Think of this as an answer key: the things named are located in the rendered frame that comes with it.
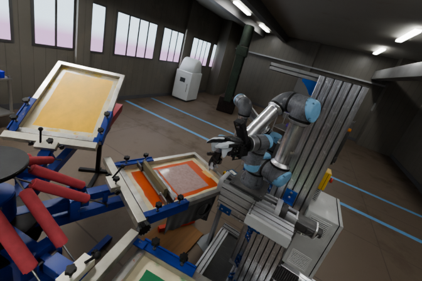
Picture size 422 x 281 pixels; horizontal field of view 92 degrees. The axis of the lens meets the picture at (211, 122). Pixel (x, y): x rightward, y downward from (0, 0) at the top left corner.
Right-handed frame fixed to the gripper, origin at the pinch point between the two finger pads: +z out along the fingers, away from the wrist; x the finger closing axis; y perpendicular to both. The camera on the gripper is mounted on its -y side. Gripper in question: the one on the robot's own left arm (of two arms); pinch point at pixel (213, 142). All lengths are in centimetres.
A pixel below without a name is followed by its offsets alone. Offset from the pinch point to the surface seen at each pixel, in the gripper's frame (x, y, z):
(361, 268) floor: -30, 174, -252
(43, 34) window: 477, -45, 53
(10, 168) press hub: 56, 28, 62
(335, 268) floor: -12, 172, -216
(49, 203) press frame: 67, 57, 49
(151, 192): 66, 64, -9
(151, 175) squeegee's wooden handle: 73, 54, -10
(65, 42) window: 494, -40, 17
